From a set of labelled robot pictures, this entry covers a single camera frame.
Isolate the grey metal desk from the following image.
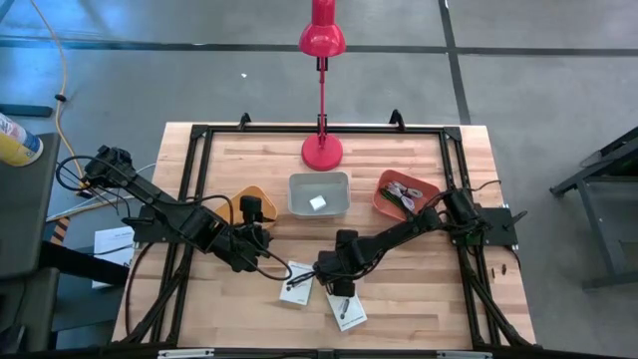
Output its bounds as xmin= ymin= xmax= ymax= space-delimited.
xmin=549 ymin=125 xmax=638 ymax=290

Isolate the black metal table frame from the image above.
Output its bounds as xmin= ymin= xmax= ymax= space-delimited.
xmin=112 ymin=109 xmax=537 ymax=350

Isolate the grey braided cable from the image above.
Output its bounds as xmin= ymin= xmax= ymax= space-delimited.
xmin=387 ymin=180 xmax=425 ymax=199
xmin=396 ymin=191 xmax=418 ymax=212

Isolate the silver metal bracket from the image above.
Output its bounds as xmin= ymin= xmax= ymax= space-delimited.
xmin=437 ymin=350 xmax=493 ymax=359
xmin=158 ymin=348 xmax=215 ymax=359

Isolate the white green Acer box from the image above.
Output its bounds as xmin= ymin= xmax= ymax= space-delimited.
xmin=326 ymin=291 xmax=368 ymax=333
xmin=278 ymin=259 xmax=316 ymax=306

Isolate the yellow floor cable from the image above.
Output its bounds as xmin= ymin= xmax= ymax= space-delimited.
xmin=29 ymin=0 xmax=94 ymax=193

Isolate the red desk lamp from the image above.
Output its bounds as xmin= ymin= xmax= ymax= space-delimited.
xmin=297 ymin=0 xmax=348 ymax=173

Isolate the orange black striped tape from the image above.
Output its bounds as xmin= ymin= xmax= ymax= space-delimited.
xmin=49 ymin=216 xmax=70 ymax=246

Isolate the white paper sheet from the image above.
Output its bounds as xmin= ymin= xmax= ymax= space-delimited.
xmin=92 ymin=226 xmax=137 ymax=289

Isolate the black floor cable cover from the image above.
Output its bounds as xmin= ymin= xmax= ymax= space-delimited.
xmin=0 ymin=103 xmax=54 ymax=119

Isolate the grey plastic bin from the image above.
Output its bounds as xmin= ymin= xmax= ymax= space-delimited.
xmin=287 ymin=171 xmax=352 ymax=219

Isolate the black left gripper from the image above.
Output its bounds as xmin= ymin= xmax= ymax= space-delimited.
xmin=221 ymin=195 xmax=274 ymax=274

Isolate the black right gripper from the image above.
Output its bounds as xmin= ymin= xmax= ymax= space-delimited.
xmin=316 ymin=228 xmax=365 ymax=298

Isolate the orange plastic bin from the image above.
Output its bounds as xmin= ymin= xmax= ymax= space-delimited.
xmin=372 ymin=169 xmax=443 ymax=223

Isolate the green cable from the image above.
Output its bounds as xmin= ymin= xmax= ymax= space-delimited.
xmin=379 ymin=184 xmax=418 ymax=213

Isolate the black side table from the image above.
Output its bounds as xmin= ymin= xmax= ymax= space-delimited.
xmin=0 ymin=133 xmax=61 ymax=280

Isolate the yellow wipes canister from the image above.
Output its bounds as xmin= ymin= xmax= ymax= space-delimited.
xmin=0 ymin=114 xmax=44 ymax=169

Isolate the yellow plastic bin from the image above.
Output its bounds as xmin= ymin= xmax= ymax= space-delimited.
xmin=213 ymin=184 xmax=279 ymax=230

